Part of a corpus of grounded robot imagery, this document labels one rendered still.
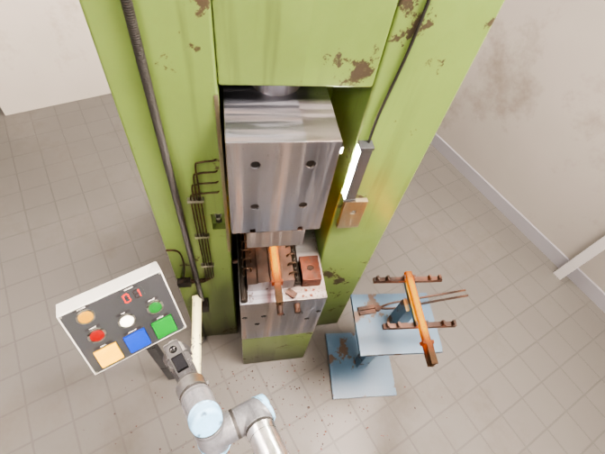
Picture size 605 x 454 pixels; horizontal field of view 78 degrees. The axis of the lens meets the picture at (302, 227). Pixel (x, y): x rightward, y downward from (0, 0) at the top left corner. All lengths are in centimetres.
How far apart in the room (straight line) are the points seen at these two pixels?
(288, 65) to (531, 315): 272
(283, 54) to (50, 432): 228
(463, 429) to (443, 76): 212
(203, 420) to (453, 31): 119
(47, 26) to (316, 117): 324
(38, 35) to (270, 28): 325
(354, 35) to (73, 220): 265
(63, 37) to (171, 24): 315
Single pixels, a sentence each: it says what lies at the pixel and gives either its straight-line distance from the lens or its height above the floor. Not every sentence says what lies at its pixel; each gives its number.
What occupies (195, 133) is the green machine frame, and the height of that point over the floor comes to 167.
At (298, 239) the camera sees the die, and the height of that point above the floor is 131.
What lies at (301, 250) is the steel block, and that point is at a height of 91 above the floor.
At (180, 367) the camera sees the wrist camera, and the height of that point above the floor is 117.
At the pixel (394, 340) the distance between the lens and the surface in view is 188.
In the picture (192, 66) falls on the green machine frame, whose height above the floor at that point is 188.
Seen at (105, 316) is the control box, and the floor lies 113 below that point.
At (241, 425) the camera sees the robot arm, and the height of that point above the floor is 115.
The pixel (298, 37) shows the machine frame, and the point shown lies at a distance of 97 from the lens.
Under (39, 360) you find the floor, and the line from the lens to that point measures 280.
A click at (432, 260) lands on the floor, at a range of 311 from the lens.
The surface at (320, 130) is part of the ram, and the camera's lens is 101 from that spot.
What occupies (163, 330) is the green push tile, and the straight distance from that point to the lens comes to 153.
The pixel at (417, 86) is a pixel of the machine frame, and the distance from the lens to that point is 114.
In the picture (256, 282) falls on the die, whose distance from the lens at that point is 160.
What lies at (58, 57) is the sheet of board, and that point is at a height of 39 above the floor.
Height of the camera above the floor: 241
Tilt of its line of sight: 54 degrees down
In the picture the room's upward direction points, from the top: 11 degrees clockwise
